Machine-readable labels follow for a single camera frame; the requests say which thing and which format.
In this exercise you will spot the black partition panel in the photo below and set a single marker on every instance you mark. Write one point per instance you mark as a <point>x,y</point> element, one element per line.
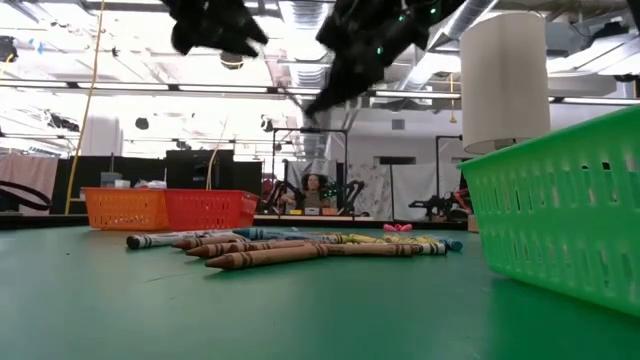
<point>100,167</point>
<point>190,170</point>

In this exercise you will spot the plain white cloth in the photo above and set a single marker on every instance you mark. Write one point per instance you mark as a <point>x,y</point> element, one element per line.
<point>420,182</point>

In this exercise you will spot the person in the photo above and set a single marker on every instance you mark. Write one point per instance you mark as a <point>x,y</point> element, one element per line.
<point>312,190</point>

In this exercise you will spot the red plastic basket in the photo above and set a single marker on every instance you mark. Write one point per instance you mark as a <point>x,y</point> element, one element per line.
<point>210,210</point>

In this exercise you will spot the black aluminium table frame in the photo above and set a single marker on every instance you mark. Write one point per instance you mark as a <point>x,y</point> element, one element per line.
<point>40,221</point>

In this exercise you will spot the blue crayon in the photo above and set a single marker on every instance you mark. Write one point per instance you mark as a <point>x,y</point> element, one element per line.
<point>452,244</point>

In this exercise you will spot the background black robot arm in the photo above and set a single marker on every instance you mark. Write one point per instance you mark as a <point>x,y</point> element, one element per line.
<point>272,192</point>
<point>350,192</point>
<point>435,205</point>

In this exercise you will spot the pink cloth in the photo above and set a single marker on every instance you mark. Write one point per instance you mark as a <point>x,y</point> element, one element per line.
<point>27,170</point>

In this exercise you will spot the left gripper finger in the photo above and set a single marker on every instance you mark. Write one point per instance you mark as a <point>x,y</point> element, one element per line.
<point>247,40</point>

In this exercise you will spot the patterned white cloth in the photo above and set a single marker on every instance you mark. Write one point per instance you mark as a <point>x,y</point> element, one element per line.
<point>370,190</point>

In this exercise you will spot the teal crayon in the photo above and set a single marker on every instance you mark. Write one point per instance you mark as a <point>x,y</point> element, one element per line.
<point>260,233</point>

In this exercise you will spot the green plastic basket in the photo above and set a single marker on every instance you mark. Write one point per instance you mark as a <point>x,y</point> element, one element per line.
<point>560,215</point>

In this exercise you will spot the green table mat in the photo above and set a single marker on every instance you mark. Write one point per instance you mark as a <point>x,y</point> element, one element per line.
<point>150,310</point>

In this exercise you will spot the black ceiling dome camera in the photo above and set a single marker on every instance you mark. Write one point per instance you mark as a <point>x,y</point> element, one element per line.
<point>231,59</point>

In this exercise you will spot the orange plastic basket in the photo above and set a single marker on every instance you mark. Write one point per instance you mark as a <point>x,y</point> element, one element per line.
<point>125,210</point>

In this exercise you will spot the black metal stand frame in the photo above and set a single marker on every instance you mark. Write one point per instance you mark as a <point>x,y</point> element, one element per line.
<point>437,165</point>
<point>310,130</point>

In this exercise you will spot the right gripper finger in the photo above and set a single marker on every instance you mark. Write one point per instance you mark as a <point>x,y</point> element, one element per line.
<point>345,85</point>

